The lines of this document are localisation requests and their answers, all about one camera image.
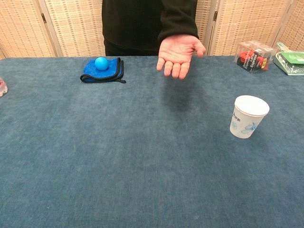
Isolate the person's open bare hand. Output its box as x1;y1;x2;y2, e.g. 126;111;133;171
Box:
156;36;207;80

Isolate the person's black sleeved forearm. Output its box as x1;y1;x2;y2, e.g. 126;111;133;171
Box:
157;0;200;44

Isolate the person's black clothed torso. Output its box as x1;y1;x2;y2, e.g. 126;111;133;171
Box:
101;0;199;57

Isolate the white paper cup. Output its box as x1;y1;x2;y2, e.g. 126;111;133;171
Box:
229;95;270;139

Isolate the folded blue microfiber cloth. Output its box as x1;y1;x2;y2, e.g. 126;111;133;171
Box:
80;57;127;84

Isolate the blue ball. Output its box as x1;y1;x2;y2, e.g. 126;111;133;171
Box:
95;57;110;71

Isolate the clear box with red contents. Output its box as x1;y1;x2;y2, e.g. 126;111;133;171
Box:
234;40;277;74

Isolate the blue table cloth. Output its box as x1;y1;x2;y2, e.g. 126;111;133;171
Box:
0;55;304;228

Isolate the green and white plastic package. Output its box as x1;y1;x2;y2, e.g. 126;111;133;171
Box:
273;42;304;76

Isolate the woven folding screen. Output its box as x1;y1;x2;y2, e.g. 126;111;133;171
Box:
0;0;304;60

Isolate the clear crinkled plastic bottle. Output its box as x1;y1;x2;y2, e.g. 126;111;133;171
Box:
0;76;9;98

